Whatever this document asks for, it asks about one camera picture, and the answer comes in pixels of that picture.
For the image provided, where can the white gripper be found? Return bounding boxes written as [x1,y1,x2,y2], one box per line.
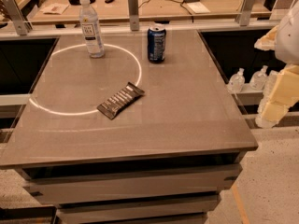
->
[254,1,299,128]

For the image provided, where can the blue pepsi can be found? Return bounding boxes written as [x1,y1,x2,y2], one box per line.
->
[147,23,166,63]

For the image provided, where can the dark rxbar chocolate wrapper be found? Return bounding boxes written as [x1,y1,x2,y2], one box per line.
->
[97,82,145,119]

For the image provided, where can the clear sanitizer bottle right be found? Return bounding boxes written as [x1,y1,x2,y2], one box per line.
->
[249,65,268,91]

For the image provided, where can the clear sanitizer bottle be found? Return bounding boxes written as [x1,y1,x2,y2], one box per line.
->
[227,68,245,93]
[249,65,268,91]

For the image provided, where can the clear sanitizer bottle left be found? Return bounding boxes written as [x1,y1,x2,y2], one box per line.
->
[227,68,245,93]

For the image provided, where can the white paper sheet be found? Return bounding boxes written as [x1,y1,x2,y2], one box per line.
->
[187,2,210,14]

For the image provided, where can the lower grey drawer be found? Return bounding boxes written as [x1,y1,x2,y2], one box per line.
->
[58,195,219,224]

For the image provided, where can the grey drawer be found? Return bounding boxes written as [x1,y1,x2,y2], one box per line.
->
[24,163,241,204]
[58,195,219,224]

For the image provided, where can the small black device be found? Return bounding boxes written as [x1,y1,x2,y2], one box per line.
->
[105,0,114,4]

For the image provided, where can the clear plastic water bottle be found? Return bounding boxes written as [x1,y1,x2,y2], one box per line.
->
[79,0,105,58]

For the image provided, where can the paper packet on desk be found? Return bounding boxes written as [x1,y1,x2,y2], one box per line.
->
[42,3,68,15]

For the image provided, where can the upper grey drawer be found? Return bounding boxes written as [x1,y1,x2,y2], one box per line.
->
[24,163,241,204]

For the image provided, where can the right metal bracket post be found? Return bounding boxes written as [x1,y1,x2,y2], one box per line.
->
[235,0,255,26]

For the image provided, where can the metal bracket post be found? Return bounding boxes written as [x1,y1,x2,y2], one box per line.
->
[128,0,139,31]
[235,0,255,26]
[2,0,32,35]

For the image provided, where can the middle metal bracket post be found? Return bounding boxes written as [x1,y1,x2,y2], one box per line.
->
[128,0,139,31]

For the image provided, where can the left metal bracket post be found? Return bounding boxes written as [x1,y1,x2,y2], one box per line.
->
[2,0,32,35]

